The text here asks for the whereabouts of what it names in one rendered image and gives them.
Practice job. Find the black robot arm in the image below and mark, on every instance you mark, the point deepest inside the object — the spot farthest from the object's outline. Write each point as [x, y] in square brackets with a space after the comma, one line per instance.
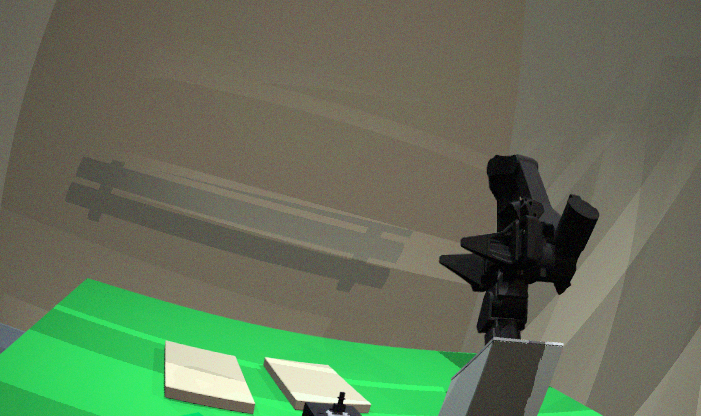
[509, 178]

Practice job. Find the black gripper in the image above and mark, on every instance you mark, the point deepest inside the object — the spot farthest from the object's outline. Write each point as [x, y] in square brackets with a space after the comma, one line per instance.
[519, 256]

